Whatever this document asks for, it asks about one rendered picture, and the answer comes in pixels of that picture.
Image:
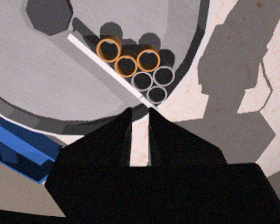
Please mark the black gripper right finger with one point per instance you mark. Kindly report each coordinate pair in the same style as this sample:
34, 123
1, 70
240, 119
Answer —
172, 145

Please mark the bronze bushing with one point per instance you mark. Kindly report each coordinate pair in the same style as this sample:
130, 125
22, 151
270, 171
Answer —
126, 72
148, 67
105, 57

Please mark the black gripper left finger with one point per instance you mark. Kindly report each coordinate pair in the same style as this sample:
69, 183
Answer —
110, 144

